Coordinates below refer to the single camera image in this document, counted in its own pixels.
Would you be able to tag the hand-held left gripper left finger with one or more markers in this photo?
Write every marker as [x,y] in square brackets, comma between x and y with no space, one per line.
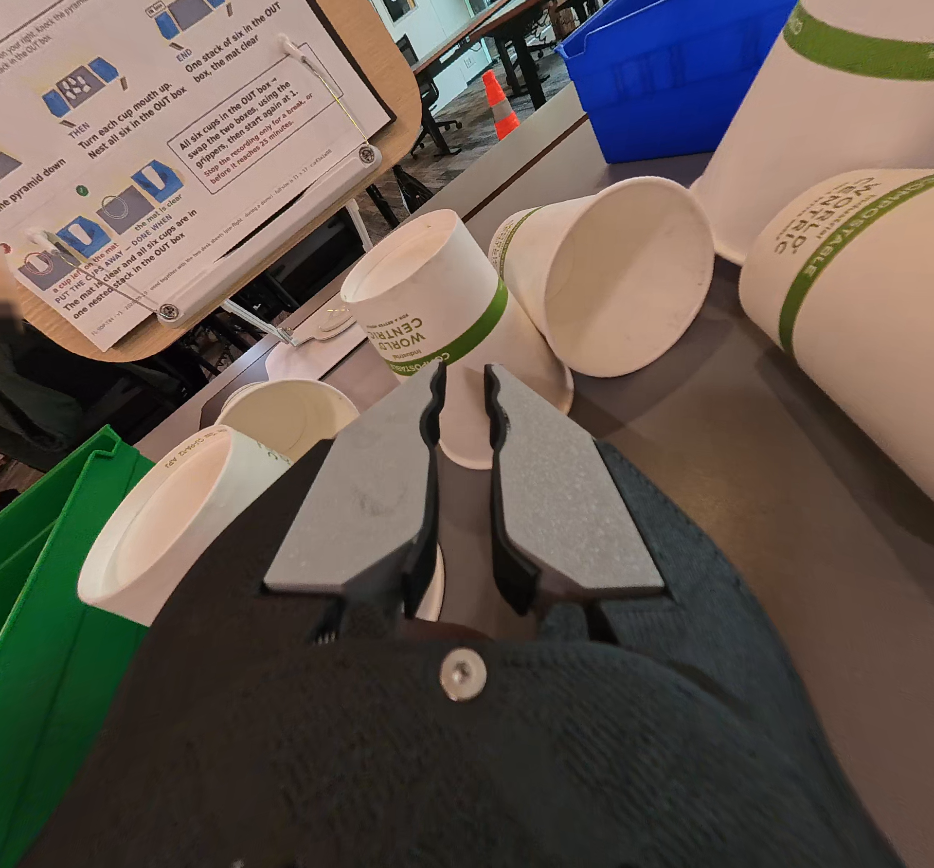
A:
[357,503]

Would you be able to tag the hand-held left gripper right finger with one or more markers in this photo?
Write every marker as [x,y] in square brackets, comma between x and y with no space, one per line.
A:
[569,510]

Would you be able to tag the white paper cup green band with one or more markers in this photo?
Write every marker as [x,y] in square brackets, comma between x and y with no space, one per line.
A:
[817,123]
[168,518]
[620,277]
[861,313]
[292,415]
[430,284]

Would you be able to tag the grey desk mat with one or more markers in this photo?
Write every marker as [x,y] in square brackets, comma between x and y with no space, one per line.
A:
[730,532]

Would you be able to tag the board stand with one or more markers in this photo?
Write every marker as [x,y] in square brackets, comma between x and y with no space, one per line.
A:
[321,324]

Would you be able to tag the green plastic bin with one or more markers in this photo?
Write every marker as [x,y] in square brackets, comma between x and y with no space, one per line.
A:
[44,663]

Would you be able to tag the orange traffic cone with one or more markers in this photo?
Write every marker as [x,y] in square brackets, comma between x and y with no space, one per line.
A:
[500,105]

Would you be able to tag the blue plastic bin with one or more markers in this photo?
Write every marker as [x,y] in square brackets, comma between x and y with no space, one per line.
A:
[657,72]

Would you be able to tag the printed instruction sheet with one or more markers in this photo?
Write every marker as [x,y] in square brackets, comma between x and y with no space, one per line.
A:
[146,80]

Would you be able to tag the wooden instruction board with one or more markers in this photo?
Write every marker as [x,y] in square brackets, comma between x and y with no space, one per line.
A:
[365,29]

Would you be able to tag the long wooden table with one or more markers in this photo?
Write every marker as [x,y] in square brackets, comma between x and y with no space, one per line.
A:
[511,14]

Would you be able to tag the white sheet holder bracket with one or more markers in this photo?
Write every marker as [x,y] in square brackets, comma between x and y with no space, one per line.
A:
[270,255]

